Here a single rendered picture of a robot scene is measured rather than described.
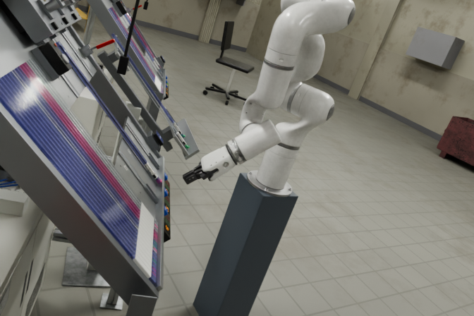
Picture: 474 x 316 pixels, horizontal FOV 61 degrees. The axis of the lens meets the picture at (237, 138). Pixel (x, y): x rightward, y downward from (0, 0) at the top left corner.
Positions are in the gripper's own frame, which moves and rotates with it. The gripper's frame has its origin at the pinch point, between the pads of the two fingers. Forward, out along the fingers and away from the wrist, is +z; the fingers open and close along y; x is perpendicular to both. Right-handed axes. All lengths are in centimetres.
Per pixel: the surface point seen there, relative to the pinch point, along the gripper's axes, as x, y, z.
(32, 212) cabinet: 19.7, -12.4, 39.8
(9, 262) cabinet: 19, -33, 39
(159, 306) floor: -60, 24, 49
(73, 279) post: -32, 32, 75
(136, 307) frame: 7, -53, 11
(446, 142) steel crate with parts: -373, 425, -290
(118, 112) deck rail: 25.2, 18.9, 12.2
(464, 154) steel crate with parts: -388, 397, -298
